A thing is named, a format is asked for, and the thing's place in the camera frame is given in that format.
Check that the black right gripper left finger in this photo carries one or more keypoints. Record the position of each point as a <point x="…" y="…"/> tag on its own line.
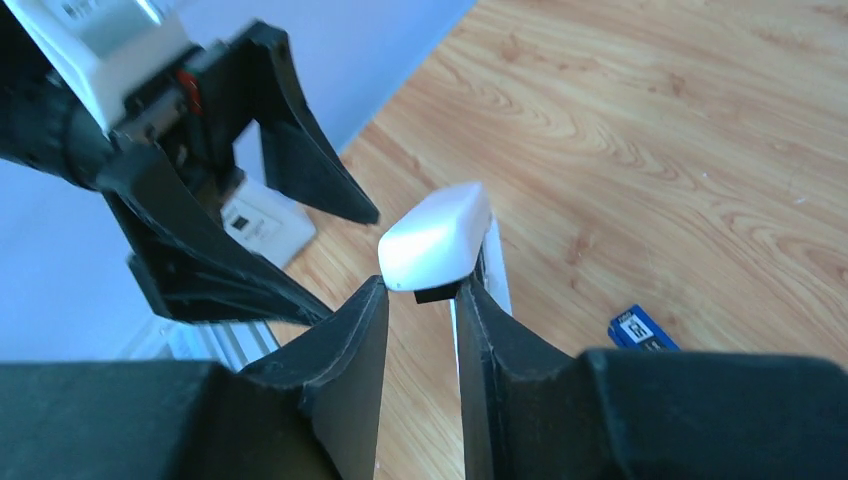
<point x="335" y="370"/>

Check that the blue stapler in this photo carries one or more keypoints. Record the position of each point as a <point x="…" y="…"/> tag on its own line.
<point x="634" y="329"/>

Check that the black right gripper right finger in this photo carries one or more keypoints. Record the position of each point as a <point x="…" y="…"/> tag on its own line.
<point x="508" y="377"/>

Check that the white stapler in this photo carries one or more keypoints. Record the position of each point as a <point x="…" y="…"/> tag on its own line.
<point x="450" y="235"/>

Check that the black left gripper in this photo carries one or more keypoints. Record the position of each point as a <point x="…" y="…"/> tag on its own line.
<point x="177" y="146"/>

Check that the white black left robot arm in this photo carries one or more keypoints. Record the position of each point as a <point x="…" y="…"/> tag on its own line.
<point x="45" y="127"/>

